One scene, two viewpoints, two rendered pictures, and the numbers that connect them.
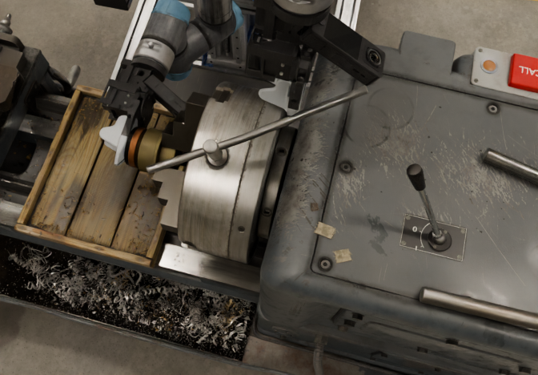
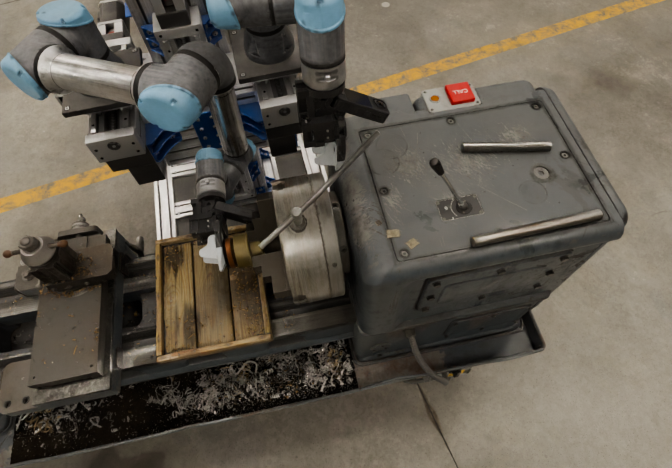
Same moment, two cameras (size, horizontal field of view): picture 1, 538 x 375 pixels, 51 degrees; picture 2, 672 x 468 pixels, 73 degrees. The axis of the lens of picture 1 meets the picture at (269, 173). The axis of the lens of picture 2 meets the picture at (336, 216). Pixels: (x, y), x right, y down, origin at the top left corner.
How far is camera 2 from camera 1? 23 cm
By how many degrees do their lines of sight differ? 13
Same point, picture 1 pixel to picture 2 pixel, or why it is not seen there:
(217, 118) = (285, 199)
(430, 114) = (416, 139)
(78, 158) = (180, 291)
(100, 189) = (207, 304)
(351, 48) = (365, 102)
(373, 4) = not seen: hidden behind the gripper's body
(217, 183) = (306, 240)
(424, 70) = (399, 116)
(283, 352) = (384, 366)
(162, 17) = (206, 161)
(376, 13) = not seen: hidden behind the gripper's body
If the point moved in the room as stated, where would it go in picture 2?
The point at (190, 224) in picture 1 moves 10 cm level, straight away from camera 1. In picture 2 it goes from (298, 279) to (266, 253)
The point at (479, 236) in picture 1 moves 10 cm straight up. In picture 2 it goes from (485, 194) to (499, 167)
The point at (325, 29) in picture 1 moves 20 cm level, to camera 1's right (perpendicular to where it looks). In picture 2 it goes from (346, 96) to (444, 62)
